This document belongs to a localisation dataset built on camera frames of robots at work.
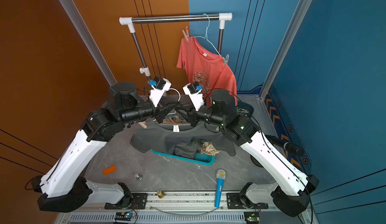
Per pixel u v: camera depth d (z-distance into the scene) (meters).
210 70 0.74
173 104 0.54
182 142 0.80
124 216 0.71
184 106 0.55
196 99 0.48
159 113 0.48
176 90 0.52
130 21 0.61
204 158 0.87
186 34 0.77
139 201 0.73
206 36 0.66
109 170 0.83
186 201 0.75
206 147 0.89
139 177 0.79
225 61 0.63
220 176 0.79
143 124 0.61
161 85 0.44
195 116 0.50
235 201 0.73
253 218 0.71
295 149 0.56
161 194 0.74
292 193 0.37
